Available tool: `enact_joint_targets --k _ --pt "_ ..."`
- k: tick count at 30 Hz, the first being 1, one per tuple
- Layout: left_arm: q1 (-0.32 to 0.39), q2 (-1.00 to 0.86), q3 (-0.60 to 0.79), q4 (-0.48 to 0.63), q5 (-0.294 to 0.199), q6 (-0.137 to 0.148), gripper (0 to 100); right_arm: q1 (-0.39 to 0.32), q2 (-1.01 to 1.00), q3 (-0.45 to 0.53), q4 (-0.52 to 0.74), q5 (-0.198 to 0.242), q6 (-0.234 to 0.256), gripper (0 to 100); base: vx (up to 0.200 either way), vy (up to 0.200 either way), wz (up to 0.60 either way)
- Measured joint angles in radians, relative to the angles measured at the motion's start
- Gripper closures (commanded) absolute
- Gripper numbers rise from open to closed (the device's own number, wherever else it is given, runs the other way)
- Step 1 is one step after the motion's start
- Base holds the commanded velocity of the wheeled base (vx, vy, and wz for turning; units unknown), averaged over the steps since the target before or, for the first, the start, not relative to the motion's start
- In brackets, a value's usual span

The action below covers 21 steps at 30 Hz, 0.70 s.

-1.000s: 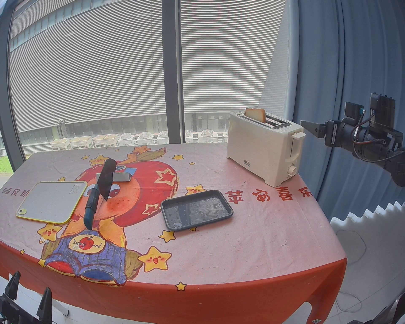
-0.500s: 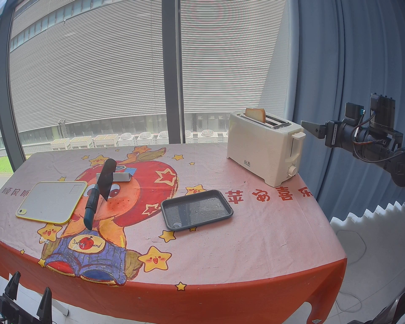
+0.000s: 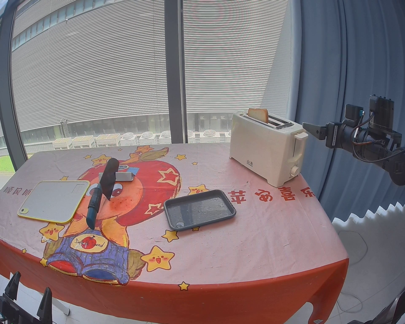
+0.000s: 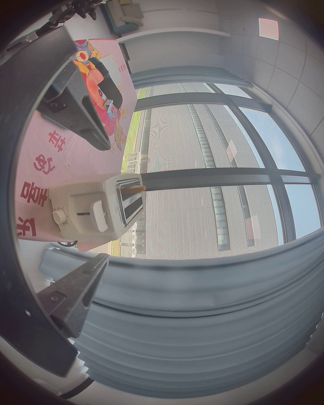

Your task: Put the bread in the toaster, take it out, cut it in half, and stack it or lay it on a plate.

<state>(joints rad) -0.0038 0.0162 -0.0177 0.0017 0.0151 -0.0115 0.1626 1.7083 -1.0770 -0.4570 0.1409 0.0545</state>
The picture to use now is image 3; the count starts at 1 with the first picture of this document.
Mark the cutting board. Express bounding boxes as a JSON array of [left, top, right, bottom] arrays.
[[17, 180, 92, 225]]

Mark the slice of bread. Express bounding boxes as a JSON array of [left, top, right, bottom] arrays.
[[248, 108, 269, 124]]

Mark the window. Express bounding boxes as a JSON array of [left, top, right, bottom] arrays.
[[0, 0, 302, 178]]

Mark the dark grey tray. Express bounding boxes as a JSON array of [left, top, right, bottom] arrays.
[[163, 189, 237, 231]]

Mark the white knife rest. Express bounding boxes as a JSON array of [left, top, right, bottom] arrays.
[[98, 171, 135, 183]]

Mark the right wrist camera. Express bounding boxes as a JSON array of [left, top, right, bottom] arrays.
[[344, 104, 364, 122]]

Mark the white cable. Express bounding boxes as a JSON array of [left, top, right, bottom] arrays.
[[335, 292, 364, 314]]

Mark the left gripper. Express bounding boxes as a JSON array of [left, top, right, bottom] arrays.
[[0, 271, 53, 324]]

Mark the knife with blue-green handle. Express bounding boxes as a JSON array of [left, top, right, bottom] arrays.
[[86, 158, 120, 230]]

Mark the blue curtain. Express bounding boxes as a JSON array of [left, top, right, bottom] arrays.
[[286, 0, 405, 223]]

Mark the cream toaster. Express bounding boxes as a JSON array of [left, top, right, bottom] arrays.
[[229, 111, 309, 188]]

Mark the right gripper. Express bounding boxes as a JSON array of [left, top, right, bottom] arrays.
[[302, 121, 355, 149]]

